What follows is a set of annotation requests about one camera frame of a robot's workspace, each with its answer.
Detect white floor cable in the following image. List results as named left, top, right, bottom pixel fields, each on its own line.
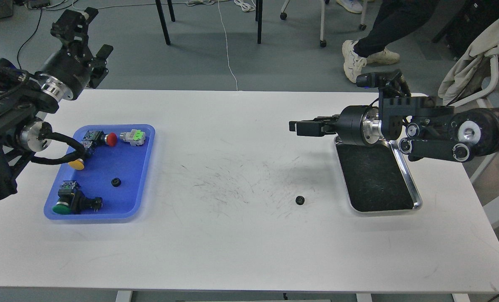
left=71, top=0, right=256, bottom=91

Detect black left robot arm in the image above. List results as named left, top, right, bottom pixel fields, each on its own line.
left=0, top=7, right=113, bottom=200

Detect silver metal tray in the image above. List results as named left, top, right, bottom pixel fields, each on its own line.
left=334, top=136, right=423, bottom=216

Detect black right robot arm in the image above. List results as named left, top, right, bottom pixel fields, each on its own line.
left=288, top=69, right=499, bottom=162

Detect green push button switch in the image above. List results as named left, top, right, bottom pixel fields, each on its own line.
left=52, top=180, right=103, bottom=215

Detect red push button switch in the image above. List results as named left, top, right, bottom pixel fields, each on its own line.
left=82, top=130, right=118, bottom=148

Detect black chair legs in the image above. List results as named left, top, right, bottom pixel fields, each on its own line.
left=154, top=0, right=264, bottom=46

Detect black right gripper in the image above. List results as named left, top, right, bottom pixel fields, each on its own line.
left=288, top=105, right=389, bottom=146

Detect green grey connector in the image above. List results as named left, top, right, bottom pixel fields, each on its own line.
left=119, top=129, right=146, bottom=146

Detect white chair with beige cloth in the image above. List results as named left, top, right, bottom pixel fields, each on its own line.
left=438, top=19, right=499, bottom=229

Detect white rolling chair base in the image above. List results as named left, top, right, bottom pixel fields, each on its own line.
left=280, top=0, right=372, bottom=48

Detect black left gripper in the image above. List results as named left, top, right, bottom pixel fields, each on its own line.
left=36, top=7, right=114, bottom=101

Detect yellow push button switch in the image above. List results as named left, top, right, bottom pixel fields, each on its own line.
left=68, top=141, right=94, bottom=170

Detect black floor cable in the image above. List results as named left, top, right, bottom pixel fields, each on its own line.
left=17, top=0, right=65, bottom=70

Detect blue plastic tray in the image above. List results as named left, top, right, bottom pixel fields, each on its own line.
left=43, top=124, right=156, bottom=223

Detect person legs with sneakers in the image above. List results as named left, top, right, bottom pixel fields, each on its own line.
left=341, top=0, right=439, bottom=83

